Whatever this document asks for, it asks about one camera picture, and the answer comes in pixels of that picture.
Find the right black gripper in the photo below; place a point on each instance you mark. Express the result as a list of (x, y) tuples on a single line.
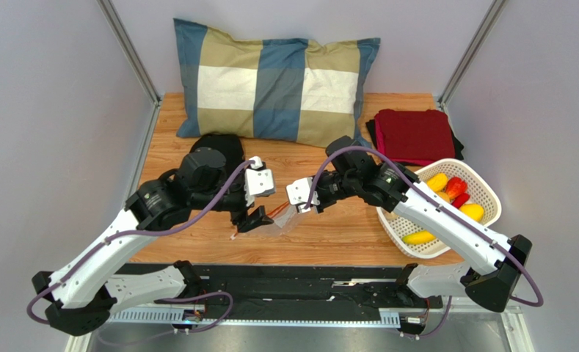
[(322, 192)]

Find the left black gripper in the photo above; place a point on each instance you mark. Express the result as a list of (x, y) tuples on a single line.
[(257, 218)]

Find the clear zip top bag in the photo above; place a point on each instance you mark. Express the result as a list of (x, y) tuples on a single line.
[(285, 218)]

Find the yellow toy mango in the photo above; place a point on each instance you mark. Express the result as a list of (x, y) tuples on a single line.
[(473, 211), (438, 182)]

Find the brown toy potato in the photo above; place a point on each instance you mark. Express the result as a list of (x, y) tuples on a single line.
[(444, 196)]

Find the red toy bell pepper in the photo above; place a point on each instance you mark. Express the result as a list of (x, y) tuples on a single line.
[(455, 188)]

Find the red toy chili pepper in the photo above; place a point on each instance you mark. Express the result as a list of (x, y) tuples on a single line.
[(460, 200)]

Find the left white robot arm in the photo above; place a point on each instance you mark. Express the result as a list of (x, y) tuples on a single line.
[(86, 292)]

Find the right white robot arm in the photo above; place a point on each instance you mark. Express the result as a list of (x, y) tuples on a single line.
[(493, 272)]

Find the black baseball cap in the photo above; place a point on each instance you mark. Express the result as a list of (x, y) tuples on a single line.
[(227, 144)]

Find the dark red folded cloth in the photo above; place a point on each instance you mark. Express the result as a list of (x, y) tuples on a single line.
[(414, 135)]

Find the checkered blue beige pillow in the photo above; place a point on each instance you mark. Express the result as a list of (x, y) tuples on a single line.
[(294, 89)]

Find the yellow toy banana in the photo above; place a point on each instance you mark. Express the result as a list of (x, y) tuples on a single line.
[(418, 238)]

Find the white perforated plastic basket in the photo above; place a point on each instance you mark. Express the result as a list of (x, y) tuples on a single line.
[(480, 193)]

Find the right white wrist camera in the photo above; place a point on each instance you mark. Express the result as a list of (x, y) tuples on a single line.
[(298, 193)]

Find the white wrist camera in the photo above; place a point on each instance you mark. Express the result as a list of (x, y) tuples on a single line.
[(298, 193), (259, 181)]

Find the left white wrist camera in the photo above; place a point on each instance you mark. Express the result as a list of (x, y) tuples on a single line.
[(259, 181)]

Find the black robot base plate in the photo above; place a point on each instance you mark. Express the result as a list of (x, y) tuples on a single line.
[(309, 294)]

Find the aluminium frame rail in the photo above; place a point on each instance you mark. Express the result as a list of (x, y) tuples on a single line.
[(328, 325)]

